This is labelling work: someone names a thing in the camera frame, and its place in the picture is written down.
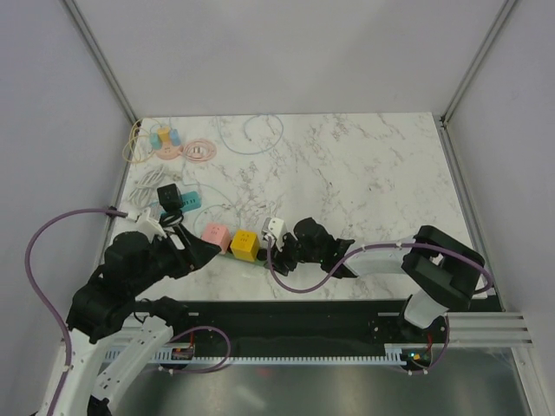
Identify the teal power strip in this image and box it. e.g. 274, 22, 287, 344
159, 191, 202, 212

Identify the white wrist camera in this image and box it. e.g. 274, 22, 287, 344
125, 208, 167, 241
261, 218, 287, 250

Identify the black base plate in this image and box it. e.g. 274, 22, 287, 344
178, 300, 447, 357

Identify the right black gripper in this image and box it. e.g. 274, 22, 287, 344
266, 231, 323, 276

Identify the blue plug on pink socket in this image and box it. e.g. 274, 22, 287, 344
169, 129, 181, 146

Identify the white slotted cable duct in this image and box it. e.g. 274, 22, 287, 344
95, 344, 405, 367

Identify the yellow cube plug adapter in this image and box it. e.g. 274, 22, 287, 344
230, 230, 260, 263

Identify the teal plug on pink socket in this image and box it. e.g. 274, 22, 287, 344
149, 133, 160, 149

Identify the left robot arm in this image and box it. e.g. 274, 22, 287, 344
39, 225, 221, 415

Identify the yellow thin cable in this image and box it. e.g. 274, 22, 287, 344
121, 121, 153, 164

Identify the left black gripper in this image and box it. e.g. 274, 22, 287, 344
130, 221, 222, 293

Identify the white coiled cable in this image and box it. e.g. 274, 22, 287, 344
127, 168, 181, 205

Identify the black cube adapter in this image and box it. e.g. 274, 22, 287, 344
156, 184, 184, 212

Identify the pink coiled cable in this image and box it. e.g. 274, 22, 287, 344
181, 138, 219, 164

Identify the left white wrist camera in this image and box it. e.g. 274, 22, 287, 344
125, 208, 167, 241

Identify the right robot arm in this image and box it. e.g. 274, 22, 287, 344
262, 218, 493, 341

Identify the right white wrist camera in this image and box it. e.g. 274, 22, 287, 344
261, 218, 287, 250

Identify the yellow plug on pink socket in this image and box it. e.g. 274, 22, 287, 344
157, 127, 171, 143

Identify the green power strip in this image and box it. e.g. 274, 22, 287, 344
223, 251, 265, 267

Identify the light blue thin cable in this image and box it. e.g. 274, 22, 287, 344
177, 113, 285, 235

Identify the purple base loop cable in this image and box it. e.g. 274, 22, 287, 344
160, 327, 233, 376

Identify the pink cube plug adapter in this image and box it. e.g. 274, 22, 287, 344
201, 223, 232, 255

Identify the pink round power socket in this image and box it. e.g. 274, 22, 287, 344
154, 144, 184, 160

